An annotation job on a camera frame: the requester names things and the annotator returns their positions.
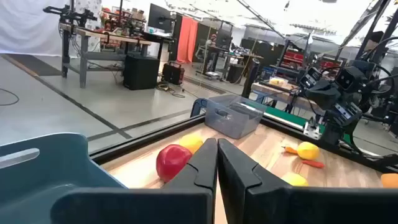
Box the translucent grey plastic basket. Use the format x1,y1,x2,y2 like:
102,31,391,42
204,94,268,140

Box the black floor mat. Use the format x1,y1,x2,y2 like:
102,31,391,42
6,54,63,77

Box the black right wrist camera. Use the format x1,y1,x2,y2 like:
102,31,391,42
334,66,368,93

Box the dark teal plastic basket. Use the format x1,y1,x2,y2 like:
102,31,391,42
0,133,127,224

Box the green floor mat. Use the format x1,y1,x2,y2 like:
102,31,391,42
245,101,326,133

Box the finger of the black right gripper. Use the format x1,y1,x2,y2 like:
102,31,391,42
305,83,326,108
323,80,342,110

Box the wooden side table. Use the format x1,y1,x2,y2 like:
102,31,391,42
250,81,317,114

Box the black floor cable bundle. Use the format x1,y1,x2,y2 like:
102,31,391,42
155,81,187,99

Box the wooden workbench grey legs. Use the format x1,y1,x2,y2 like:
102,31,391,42
58,23,174,90

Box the blue curved object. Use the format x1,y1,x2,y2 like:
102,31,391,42
190,98,208,118

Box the person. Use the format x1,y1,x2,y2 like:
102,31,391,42
205,32,220,54

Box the black monitor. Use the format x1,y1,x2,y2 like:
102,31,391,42
147,2,175,34

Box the black aluminium table frame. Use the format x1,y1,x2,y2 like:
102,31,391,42
88,113,398,174

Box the red black equipment box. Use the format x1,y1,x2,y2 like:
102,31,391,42
162,61,186,86

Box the yellow tray object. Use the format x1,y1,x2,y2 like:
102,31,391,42
268,77,290,88

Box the orange curtain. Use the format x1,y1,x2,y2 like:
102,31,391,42
176,16,199,64

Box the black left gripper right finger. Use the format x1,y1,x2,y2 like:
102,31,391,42
217,138,398,224

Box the orange mango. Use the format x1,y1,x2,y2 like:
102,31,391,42
380,173,398,189

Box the black post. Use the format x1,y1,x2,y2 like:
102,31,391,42
241,57,261,99

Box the red storage bins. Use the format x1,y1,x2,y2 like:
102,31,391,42
279,49,305,68

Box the white curtain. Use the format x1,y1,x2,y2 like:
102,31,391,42
0,0,103,57

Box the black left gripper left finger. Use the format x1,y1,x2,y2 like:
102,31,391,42
50,138,218,224

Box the black computer tower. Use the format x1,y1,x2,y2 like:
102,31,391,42
123,54,160,91

